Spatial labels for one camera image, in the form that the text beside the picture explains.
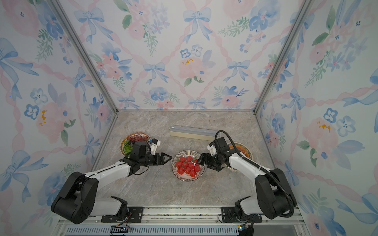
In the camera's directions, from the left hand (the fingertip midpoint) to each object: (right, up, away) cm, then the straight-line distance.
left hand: (168, 157), depth 86 cm
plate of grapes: (-29, +8, +11) cm, 32 cm away
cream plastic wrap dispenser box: (+14, +14, +12) cm, 23 cm away
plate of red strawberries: (+9, -6, +2) cm, 10 cm away
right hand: (+20, -4, 0) cm, 20 cm away
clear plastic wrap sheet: (+29, +1, -23) cm, 37 cm away
